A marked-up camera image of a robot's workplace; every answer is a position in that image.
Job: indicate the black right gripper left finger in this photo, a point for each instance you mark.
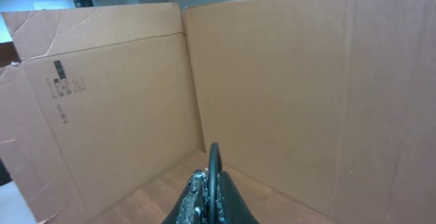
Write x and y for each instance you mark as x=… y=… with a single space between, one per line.
x=190 y=206

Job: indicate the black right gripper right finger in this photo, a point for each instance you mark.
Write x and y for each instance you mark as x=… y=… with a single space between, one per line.
x=231 y=208

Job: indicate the brown cardboard side panel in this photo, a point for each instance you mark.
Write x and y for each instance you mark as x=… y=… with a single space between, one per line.
x=329 y=101

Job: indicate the brown cardboard wall panel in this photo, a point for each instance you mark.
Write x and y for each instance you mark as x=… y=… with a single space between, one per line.
x=101 y=102

